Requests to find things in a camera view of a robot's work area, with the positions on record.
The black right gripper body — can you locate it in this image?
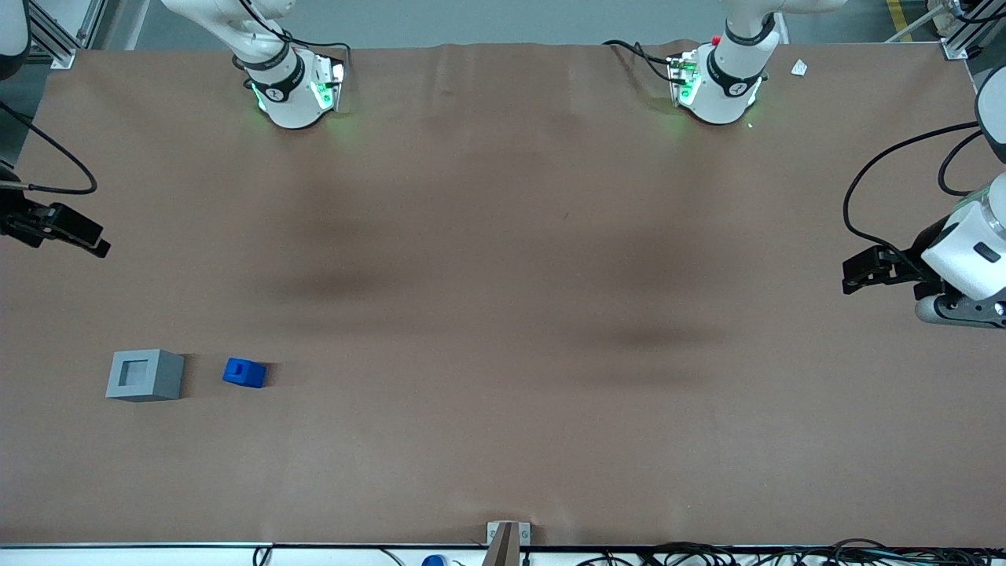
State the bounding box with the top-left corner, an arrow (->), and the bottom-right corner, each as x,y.
0,185 -> 57,249

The blue plastic part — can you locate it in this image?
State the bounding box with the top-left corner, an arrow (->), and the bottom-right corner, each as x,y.
222,358 -> 267,390

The gray square base block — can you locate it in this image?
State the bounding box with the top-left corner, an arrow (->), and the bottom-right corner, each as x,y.
105,348 -> 186,403

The brown table mat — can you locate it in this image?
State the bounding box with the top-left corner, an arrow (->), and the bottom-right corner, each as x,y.
0,39 -> 1006,549

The long black left arm cable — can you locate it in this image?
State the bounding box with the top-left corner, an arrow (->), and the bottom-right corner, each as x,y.
843,121 -> 980,264

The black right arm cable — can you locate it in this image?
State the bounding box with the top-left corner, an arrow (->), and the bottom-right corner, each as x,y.
0,102 -> 99,197

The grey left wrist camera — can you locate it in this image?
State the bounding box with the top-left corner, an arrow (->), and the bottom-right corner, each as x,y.
915,285 -> 1006,329

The short black left arm cable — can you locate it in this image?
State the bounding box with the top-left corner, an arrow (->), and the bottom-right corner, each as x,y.
938,130 -> 985,197

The aluminium frame post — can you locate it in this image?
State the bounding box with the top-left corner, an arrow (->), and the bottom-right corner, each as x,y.
30,0 -> 108,71
927,0 -> 1006,61

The black right base cable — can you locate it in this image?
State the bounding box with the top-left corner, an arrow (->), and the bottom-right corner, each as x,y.
233,0 -> 352,89

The black base cable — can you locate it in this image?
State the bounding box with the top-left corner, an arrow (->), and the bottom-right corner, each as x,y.
233,0 -> 352,89
602,39 -> 678,84

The black left base cable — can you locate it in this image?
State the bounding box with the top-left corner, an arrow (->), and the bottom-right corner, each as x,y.
602,39 -> 678,84

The black cable bundle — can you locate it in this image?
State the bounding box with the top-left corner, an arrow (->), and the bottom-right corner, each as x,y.
574,538 -> 1006,566

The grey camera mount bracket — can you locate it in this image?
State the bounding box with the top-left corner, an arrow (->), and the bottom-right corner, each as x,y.
481,520 -> 532,566

